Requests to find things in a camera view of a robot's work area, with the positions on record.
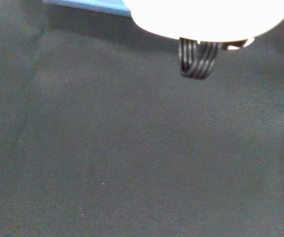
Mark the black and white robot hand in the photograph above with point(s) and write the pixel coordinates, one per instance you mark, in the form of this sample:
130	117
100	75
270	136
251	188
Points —
206	14

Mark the black bench cloth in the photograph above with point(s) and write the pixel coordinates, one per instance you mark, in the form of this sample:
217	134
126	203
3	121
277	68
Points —
132	148

